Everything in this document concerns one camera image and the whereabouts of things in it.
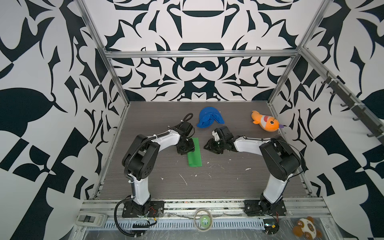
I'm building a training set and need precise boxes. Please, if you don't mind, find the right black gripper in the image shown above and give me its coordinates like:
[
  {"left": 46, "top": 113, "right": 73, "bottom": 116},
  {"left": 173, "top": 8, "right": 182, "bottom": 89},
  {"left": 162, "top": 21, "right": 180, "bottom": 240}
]
[{"left": 202, "top": 138, "right": 227, "bottom": 154}]

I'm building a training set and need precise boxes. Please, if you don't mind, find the green square paper sheet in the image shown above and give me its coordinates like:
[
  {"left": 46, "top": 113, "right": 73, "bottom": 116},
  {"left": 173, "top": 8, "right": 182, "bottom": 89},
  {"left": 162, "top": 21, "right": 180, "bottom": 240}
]
[{"left": 187, "top": 138, "right": 203, "bottom": 168}]

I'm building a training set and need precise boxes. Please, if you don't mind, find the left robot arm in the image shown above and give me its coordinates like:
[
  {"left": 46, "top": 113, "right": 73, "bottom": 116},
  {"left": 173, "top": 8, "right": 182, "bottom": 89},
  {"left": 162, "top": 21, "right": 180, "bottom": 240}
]
[{"left": 122, "top": 121, "right": 195, "bottom": 206}]

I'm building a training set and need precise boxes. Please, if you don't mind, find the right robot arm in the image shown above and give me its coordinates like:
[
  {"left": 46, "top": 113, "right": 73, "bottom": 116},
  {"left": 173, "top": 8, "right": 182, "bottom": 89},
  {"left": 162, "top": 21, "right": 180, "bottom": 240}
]
[{"left": 204, "top": 126, "right": 306, "bottom": 212}]

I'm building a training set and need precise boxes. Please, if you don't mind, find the blue crumpled cloth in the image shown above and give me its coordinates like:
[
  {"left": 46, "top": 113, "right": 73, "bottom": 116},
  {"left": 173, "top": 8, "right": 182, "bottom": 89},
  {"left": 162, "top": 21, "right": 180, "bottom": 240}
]
[{"left": 197, "top": 107, "right": 225, "bottom": 129}]

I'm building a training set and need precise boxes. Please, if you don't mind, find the orange fish plush toy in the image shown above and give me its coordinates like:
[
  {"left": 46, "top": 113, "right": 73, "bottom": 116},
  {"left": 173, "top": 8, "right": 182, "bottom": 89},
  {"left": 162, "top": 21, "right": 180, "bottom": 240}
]
[{"left": 251, "top": 111, "right": 284, "bottom": 132}]

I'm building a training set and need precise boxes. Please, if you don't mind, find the white tape roll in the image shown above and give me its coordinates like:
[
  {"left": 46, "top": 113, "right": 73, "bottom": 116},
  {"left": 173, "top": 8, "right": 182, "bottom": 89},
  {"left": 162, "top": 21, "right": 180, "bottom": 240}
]
[{"left": 193, "top": 208, "right": 213, "bottom": 232}]

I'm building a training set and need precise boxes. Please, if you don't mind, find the small black electronics box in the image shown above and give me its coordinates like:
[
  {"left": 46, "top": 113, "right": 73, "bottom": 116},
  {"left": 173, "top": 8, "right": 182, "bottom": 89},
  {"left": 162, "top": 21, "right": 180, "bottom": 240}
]
[{"left": 263, "top": 219, "right": 280, "bottom": 236}]

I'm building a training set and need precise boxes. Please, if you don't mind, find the brown white plush toy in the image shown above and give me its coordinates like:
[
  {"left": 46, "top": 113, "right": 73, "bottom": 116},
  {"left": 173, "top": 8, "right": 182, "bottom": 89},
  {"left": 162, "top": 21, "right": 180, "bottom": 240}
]
[{"left": 293, "top": 216, "right": 323, "bottom": 240}]

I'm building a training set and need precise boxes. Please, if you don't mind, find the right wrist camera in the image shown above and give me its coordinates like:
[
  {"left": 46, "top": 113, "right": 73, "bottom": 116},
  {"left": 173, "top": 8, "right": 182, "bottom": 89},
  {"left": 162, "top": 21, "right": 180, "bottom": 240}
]
[{"left": 212, "top": 131, "right": 221, "bottom": 142}]

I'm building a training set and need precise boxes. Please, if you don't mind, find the aluminium front rail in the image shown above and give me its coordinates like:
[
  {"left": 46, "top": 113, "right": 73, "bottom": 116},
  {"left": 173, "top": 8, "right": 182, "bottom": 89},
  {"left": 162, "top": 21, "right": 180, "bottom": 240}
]
[{"left": 80, "top": 198, "right": 331, "bottom": 218}]

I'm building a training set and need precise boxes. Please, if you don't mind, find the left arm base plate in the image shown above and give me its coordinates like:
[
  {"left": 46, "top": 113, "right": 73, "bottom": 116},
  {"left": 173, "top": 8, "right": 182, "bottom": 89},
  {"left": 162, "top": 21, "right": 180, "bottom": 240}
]
[{"left": 122, "top": 201, "right": 165, "bottom": 218}]

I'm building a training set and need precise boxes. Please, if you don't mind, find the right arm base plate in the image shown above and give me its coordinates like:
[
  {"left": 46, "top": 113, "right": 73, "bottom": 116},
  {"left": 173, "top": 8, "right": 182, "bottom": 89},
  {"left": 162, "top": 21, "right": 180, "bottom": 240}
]
[{"left": 244, "top": 200, "right": 287, "bottom": 217}]

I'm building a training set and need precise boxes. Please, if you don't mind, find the black base cable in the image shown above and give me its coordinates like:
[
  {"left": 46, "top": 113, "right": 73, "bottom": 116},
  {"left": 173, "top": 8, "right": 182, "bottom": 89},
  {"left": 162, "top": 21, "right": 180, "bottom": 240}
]
[{"left": 113, "top": 195, "right": 158, "bottom": 238}]

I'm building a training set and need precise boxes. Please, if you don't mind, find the black hook rail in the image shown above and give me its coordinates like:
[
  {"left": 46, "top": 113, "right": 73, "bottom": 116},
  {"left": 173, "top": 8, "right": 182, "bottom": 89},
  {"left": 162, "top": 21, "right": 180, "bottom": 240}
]
[{"left": 322, "top": 72, "right": 384, "bottom": 145}]

